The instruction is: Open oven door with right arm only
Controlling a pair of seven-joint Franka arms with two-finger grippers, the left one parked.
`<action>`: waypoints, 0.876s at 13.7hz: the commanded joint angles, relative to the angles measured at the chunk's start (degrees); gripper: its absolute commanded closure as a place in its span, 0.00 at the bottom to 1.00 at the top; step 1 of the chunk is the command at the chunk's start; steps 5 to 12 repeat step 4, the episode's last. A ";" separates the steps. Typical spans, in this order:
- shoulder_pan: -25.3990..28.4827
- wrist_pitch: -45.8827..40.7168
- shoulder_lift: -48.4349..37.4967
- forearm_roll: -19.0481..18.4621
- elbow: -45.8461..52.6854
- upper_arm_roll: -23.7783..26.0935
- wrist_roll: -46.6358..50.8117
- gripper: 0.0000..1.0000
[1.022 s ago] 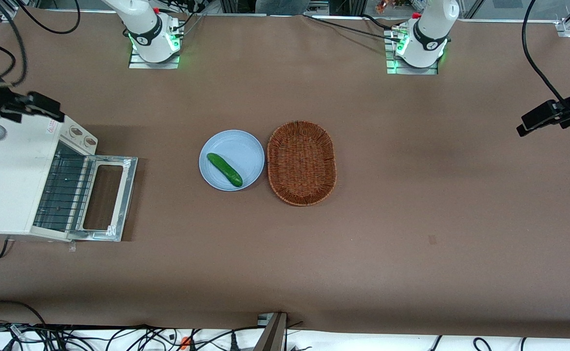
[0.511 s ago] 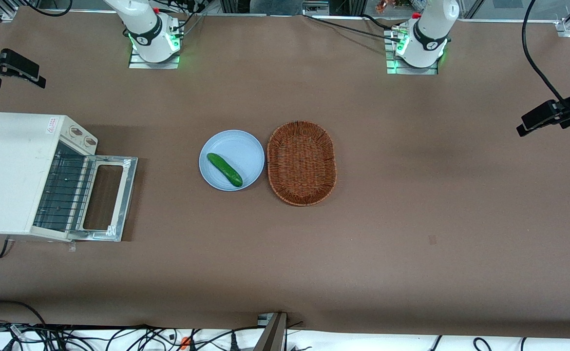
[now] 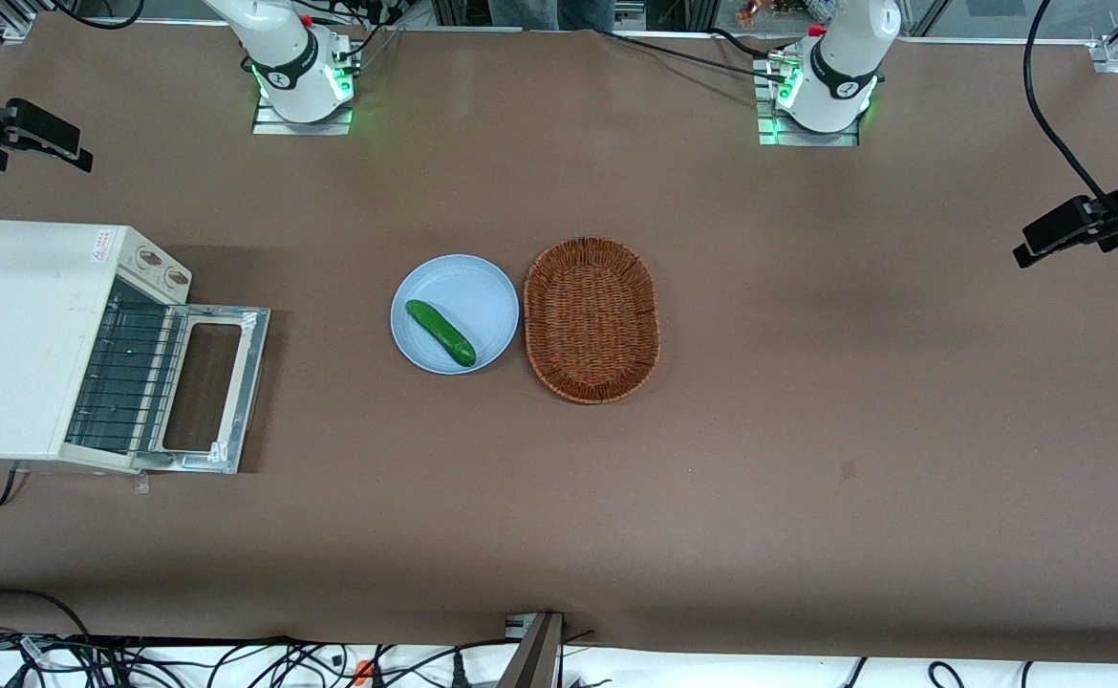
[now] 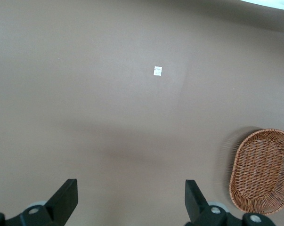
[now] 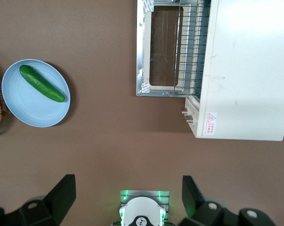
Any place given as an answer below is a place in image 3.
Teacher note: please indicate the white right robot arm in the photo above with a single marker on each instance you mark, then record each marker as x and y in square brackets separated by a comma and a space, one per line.
[291, 57]

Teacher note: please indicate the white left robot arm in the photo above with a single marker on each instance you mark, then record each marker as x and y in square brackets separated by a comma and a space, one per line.
[841, 67]

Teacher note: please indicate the round beige oven knob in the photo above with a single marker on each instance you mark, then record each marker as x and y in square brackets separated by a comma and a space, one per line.
[149, 256]
[176, 277]

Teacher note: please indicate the white toaster oven body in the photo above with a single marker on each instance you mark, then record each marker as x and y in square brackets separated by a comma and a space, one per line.
[24, 325]

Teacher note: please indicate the small clear tape piece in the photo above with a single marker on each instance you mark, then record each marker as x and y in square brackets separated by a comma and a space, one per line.
[141, 484]

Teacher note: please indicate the green cucumber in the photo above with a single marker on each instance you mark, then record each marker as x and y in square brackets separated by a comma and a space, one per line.
[440, 332]

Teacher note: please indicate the light blue round plate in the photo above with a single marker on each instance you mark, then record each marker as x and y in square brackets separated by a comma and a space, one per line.
[468, 296]

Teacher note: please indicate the brown oval wicker basket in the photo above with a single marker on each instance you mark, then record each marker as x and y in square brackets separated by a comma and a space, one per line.
[592, 320]

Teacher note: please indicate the person in blue jeans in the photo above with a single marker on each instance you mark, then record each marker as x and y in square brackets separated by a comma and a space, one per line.
[549, 11]

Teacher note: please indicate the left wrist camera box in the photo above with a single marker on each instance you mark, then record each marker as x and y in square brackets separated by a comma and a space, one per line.
[1115, 239]

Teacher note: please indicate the grey metal post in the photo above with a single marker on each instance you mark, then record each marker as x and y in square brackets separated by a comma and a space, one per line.
[535, 655]

